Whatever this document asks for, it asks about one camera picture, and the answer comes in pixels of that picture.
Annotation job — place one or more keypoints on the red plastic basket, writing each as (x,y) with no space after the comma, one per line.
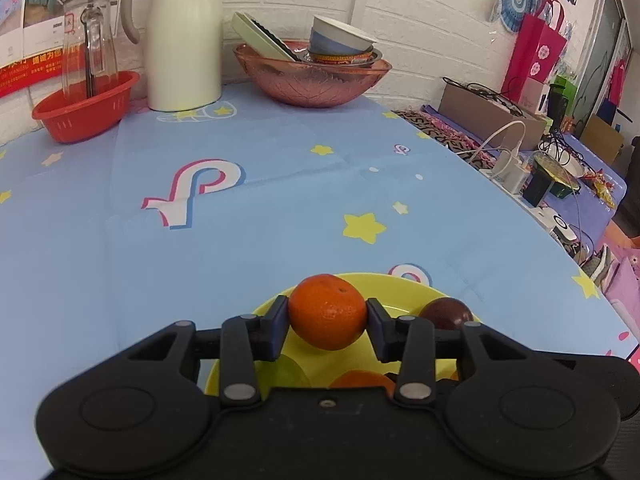
(85,120)

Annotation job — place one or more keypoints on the pink gift bag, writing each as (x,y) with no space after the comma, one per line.
(537,55)

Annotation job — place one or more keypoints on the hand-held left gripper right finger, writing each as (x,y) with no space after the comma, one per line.
(378,332)

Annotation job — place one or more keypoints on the white power strip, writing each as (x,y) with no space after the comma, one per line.
(542,212)

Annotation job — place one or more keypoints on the leopard print cloth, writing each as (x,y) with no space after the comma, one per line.
(450,130)

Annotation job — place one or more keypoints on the blue and white bowl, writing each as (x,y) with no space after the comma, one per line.
(335,40)

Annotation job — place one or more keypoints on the pale green dish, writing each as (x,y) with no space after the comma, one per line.
(252,35)

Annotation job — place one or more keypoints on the steel bowl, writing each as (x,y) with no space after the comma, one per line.
(350,60)

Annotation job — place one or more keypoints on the white thermos jug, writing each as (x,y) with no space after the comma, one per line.
(182,50)

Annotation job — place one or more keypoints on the black power adapter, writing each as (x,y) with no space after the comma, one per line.
(537,190)

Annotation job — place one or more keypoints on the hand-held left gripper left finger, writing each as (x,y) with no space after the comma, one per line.
(277,327)

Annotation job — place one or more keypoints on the pink glass bowl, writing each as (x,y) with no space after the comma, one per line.
(315,85)

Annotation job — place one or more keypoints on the dark red plum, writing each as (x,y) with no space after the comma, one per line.
(445,312)

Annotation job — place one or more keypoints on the green apple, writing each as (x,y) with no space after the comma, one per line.
(285,372)

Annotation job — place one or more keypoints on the yellow plastic plate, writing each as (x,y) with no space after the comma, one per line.
(390,294)

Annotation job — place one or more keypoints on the white charger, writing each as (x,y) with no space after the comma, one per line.
(515,175)

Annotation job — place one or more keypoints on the orange tangerine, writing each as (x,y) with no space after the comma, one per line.
(325,310)
(360,380)

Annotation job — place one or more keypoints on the blue star-printed tablecloth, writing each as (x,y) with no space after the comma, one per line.
(250,240)

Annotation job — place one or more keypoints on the brown cardboard box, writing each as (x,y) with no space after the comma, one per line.
(602,137)

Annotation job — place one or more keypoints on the wall poster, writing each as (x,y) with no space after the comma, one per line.
(40,0)

